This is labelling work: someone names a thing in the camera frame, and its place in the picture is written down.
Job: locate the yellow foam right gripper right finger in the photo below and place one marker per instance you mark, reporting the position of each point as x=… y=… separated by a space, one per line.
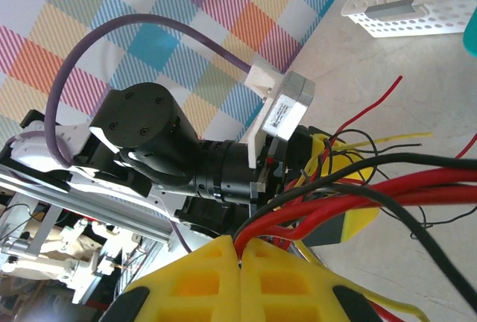
x=290 y=284

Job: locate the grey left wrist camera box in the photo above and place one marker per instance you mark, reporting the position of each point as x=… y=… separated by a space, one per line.
x=287 y=109

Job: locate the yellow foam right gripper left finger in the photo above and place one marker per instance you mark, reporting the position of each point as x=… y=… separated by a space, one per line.
x=194 y=281

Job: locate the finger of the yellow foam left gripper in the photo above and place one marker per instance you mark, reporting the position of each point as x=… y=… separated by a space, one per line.
x=357 y=225
x=316 y=154

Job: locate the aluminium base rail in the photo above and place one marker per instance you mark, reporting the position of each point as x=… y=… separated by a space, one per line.
x=112 y=208

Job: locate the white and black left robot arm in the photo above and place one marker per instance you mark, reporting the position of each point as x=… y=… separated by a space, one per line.
x=33 y=150

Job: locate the teal plastic basket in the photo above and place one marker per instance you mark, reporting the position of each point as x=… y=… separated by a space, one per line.
x=471 y=37

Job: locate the cluttered background machinery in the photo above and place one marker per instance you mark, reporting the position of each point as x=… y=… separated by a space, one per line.
x=74 y=236

